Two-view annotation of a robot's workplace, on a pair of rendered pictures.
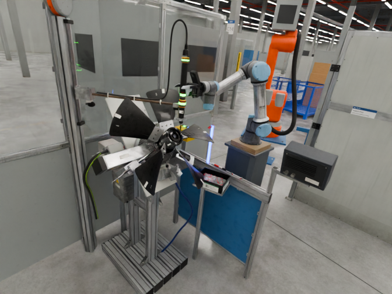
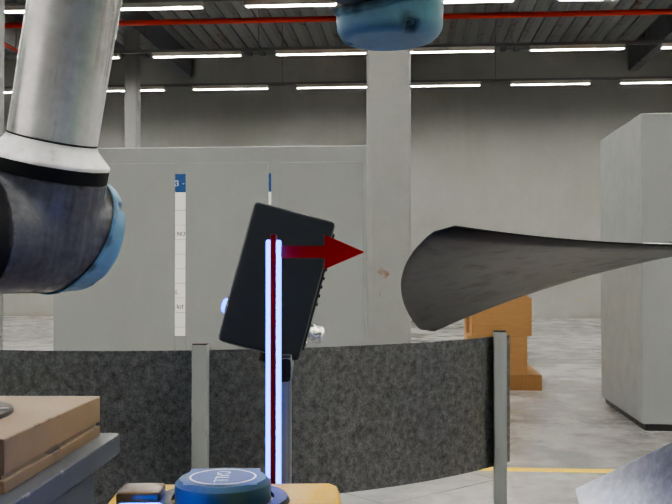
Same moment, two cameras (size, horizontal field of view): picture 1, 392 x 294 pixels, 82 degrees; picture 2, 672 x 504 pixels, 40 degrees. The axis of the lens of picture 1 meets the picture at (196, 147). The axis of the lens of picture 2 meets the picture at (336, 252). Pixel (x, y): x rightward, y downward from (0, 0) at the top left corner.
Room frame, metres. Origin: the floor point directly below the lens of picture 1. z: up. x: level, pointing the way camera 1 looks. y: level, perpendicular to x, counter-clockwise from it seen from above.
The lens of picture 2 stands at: (2.01, 0.40, 1.17)
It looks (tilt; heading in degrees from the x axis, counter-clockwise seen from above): 1 degrees up; 229
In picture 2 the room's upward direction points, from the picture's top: straight up
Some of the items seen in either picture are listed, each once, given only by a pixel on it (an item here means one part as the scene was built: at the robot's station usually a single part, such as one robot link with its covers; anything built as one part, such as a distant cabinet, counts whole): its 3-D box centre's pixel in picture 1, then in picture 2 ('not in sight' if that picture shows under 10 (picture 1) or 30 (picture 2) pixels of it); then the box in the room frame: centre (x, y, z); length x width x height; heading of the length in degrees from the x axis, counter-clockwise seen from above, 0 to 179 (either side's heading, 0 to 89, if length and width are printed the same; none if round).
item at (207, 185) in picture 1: (212, 180); not in sight; (1.40, -0.15, 0.85); 0.22 x 0.17 x 0.07; 65
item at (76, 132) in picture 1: (79, 158); not in sight; (1.41, 0.83, 0.90); 0.08 x 0.06 x 1.80; 175
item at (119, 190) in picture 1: (123, 184); not in sight; (1.39, 0.51, 0.73); 0.15 x 0.09 x 0.22; 50
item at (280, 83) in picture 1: (276, 92); not in sight; (8.07, -2.63, 0.49); 1.27 x 0.88 x 0.98; 134
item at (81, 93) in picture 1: (84, 93); not in sight; (1.40, 0.74, 1.39); 0.10 x 0.07 x 0.09; 85
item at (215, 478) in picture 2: not in sight; (223, 493); (1.79, 0.07, 1.08); 0.04 x 0.04 x 0.02
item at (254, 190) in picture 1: (217, 172); not in sight; (1.57, -0.20, 0.82); 0.90 x 0.04 x 0.08; 50
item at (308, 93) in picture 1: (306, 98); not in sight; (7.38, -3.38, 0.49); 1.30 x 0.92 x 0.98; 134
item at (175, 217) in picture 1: (177, 191); not in sight; (1.84, 0.14, 0.39); 0.04 x 0.04 x 0.78; 50
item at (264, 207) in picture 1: (254, 242); not in sight; (1.29, -0.53, 0.39); 0.04 x 0.04 x 0.78; 50
